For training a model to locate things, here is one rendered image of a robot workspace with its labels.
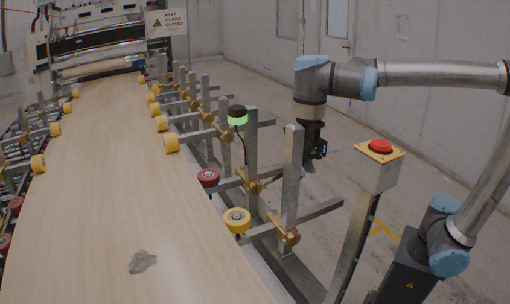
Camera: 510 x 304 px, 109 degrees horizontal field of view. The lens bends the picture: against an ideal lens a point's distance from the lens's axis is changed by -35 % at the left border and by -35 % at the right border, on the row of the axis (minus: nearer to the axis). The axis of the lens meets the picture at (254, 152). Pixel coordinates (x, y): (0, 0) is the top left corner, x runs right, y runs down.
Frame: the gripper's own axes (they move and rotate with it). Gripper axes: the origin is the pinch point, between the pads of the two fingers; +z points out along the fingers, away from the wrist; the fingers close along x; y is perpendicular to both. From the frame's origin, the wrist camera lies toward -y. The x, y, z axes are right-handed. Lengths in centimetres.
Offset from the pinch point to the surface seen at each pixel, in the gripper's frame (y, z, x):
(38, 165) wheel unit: -53, 1, -93
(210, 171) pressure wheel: -23.4, 5.6, -21.5
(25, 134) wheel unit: -98, -1, -115
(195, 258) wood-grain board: 13.2, 6.0, -38.4
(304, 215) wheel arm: 4.4, 13.8, 0.6
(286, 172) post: 7.3, -7.7, -9.8
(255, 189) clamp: -13.4, 11.0, -8.5
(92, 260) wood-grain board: 5, 6, -65
